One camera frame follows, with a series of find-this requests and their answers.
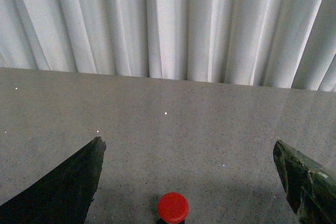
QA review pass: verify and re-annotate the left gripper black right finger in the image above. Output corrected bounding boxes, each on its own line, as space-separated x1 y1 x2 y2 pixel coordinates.
273 140 335 223

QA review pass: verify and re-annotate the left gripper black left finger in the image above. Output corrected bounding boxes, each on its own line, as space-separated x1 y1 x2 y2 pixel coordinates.
1 137 106 223

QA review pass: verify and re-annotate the red push button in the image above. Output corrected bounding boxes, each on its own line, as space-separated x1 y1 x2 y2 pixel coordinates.
156 192 190 224

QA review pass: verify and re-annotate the white pleated curtain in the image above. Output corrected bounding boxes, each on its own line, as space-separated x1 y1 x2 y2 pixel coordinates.
1 0 335 92

